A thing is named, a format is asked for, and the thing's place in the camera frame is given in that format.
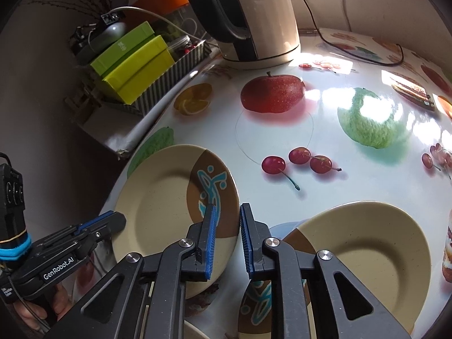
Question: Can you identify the person's left hand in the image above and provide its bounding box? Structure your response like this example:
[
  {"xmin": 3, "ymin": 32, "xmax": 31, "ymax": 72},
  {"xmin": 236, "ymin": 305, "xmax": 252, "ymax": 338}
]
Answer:
[{"xmin": 13, "ymin": 283, "xmax": 73, "ymax": 331}]

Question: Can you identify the lower yellow-green box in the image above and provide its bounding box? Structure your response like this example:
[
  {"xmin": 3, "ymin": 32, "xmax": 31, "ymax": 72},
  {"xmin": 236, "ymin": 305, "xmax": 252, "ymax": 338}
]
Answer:
[{"xmin": 95, "ymin": 35, "xmax": 175, "ymax": 105}]

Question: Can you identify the grey oval device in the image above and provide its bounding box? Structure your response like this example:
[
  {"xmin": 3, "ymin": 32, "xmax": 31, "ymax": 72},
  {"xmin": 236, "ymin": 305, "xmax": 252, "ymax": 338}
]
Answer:
[{"xmin": 76, "ymin": 22, "xmax": 127, "ymax": 65}]

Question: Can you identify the glass jar with red contents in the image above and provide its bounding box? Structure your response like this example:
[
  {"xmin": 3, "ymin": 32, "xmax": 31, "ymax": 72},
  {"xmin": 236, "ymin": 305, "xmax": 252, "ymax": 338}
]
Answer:
[{"xmin": 168, "ymin": 35, "xmax": 195, "ymax": 61}]

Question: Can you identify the upper green box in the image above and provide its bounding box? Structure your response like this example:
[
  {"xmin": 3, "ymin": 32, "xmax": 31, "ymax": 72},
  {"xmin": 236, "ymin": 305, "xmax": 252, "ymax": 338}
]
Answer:
[{"xmin": 90, "ymin": 21, "xmax": 155, "ymax": 77}]

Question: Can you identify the cream electric kettle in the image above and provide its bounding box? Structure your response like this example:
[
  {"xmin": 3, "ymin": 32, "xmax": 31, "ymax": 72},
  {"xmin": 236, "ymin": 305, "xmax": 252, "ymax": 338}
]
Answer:
[{"xmin": 188, "ymin": 0, "xmax": 301, "ymax": 70}]

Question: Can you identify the white cable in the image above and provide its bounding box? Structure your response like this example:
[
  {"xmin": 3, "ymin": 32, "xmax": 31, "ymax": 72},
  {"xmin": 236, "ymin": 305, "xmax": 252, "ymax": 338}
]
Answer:
[{"xmin": 88, "ymin": 5, "xmax": 209, "ymax": 48}]

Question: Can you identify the black power cable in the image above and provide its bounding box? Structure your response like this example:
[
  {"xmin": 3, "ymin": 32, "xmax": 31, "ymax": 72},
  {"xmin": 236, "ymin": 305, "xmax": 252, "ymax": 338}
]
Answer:
[{"xmin": 291, "ymin": 0, "xmax": 405, "ymax": 68}]

